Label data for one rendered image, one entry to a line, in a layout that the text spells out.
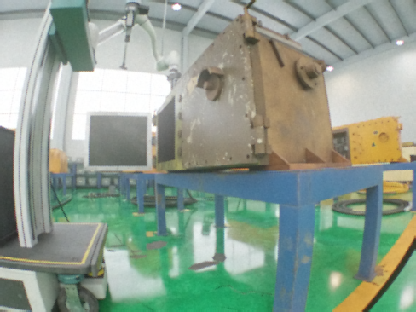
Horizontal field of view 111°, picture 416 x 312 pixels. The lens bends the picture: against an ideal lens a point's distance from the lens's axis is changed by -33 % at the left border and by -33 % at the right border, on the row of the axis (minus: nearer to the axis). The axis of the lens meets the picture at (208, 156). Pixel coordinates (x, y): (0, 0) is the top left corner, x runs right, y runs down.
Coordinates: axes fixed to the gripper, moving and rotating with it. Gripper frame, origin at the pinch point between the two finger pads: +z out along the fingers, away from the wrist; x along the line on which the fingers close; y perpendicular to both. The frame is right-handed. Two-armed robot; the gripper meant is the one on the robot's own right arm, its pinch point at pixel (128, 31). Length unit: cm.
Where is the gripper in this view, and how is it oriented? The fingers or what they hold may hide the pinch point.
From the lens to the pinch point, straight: 115.2
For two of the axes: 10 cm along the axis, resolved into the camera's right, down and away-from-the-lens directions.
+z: 0.3, 10.0, -0.7
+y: -9.3, 0.0, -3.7
